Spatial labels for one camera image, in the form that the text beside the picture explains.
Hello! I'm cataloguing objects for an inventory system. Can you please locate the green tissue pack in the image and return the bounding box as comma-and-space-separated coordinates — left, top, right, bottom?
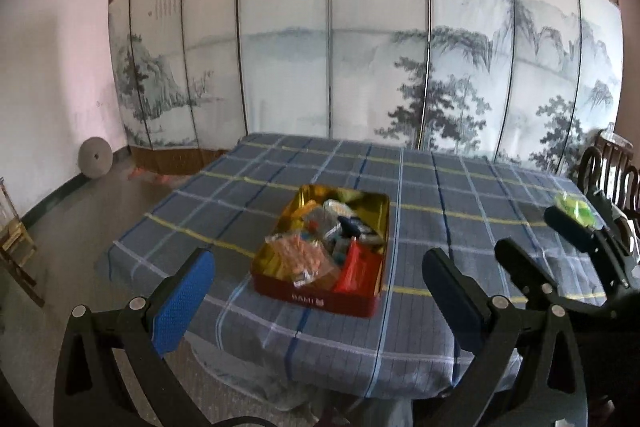
555, 192, 598, 228

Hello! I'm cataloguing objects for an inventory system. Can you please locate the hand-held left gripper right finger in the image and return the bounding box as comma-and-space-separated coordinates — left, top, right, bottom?
421, 248, 588, 427

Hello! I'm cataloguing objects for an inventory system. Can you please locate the grey plaid tablecloth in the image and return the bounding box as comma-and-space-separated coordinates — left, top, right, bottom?
95, 132, 616, 408

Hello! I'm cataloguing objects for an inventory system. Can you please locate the light wooden stool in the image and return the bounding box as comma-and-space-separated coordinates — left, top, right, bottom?
0, 177, 46, 308

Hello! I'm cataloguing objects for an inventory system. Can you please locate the round grey stone disc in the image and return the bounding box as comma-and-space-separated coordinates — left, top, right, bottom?
77, 137, 112, 180

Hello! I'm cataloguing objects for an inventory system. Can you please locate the red tin box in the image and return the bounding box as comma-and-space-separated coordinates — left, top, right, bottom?
250, 183, 392, 319

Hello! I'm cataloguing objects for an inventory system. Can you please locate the red snack packet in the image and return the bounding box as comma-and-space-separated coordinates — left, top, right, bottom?
332, 239, 386, 295

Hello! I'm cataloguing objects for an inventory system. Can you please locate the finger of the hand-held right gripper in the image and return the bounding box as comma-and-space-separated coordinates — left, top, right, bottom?
543, 205, 632, 294
494, 237, 567, 309

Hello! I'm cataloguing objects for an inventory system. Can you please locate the clear cracker packet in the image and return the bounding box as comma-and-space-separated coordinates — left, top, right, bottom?
322, 199, 356, 220

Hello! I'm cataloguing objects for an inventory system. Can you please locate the clear packet of orange snacks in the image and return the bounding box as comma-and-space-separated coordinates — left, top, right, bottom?
270, 232, 341, 283

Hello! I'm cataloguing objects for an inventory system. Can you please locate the navy blue snack box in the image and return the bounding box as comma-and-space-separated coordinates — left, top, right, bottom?
336, 216, 373, 242

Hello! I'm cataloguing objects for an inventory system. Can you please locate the painted folding screen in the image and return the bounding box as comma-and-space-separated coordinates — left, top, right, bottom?
107, 0, 626, 175

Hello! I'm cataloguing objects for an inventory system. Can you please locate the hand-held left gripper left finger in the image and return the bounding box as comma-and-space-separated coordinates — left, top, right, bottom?
52, 248, 217, 427

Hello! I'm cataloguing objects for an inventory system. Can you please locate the large orange-yellow snack packet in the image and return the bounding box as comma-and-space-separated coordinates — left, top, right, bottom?
290, 197, 326, 228

